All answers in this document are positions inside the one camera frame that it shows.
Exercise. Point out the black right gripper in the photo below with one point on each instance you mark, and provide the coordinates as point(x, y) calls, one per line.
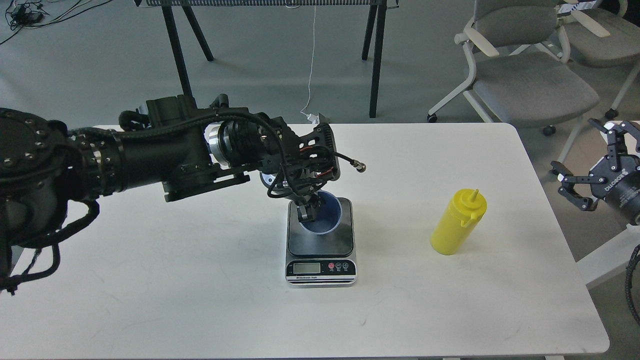
point(615, 178)

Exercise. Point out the black metal table frame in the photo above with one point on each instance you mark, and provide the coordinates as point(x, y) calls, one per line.
point(284, 40)

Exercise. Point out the digital kitchen scale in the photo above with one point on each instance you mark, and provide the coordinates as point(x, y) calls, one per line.
point(327, 260)

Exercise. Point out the blue ribbed plastic cup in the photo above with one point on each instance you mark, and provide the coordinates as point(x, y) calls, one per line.
point(329, 215)

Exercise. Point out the grey office chair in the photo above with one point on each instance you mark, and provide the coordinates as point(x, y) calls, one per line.
point(517, 53)
point(601, 35)

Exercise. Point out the yellow squeeze bottle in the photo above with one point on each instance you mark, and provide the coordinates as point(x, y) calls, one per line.
point(464, 211)

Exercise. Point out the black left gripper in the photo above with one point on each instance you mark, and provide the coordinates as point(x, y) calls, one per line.
point(302, 165)

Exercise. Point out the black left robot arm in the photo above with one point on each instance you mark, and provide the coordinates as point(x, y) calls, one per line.
point(51, 177)

